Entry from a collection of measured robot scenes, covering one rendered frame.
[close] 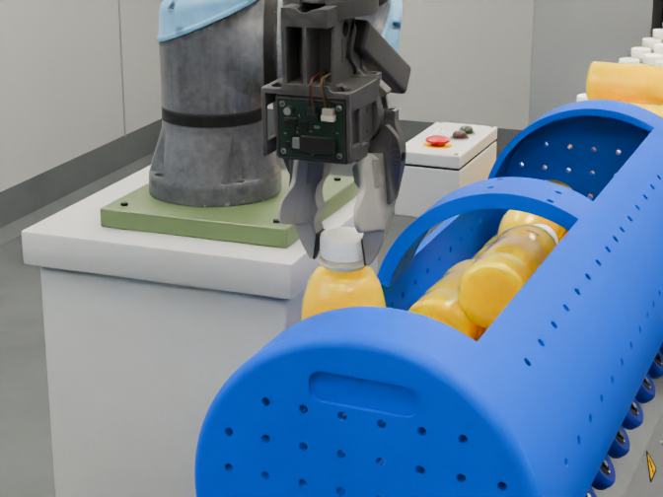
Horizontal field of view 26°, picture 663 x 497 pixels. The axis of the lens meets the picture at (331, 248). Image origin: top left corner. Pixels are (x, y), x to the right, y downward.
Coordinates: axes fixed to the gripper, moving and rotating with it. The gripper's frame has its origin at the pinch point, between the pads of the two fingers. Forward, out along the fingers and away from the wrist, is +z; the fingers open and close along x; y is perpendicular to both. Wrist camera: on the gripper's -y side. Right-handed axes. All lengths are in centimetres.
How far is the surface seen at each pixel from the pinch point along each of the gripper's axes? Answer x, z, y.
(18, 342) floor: -201, 128, -234
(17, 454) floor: -158, 127, -170
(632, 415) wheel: 16, 31, -42
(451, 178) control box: -20, 21, -91
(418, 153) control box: -25, 18, -91
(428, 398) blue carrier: 10.9, 7.1, 11.1
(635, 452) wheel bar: 17, 35, -42
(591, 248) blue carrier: 14.5, 6.9, -25.3
